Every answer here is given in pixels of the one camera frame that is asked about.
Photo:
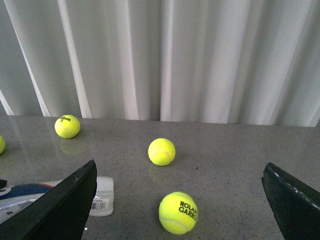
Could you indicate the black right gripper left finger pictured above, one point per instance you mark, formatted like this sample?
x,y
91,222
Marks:
x,y
60,214

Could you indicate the plain yellow tennis ball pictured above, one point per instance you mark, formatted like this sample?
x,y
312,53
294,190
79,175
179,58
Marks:
x,y
161,152

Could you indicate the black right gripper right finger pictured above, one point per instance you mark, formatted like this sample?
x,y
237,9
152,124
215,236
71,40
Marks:
x,y
295,205

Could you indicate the Wilson 3 tennis ball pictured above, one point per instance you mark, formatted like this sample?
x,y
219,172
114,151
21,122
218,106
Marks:
x,y
67,126

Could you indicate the Head Team tennis ball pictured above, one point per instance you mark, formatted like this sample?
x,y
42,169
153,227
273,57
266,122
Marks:
x,y
2,144

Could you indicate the clear plastic tennis ball can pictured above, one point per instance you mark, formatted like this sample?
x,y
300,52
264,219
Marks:
x,y
15,198

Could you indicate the Roland Garros tennis ball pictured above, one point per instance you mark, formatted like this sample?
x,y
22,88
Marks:
x,y
178,213

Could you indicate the white pleated curtain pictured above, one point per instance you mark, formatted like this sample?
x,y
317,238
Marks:
x,y
212,61

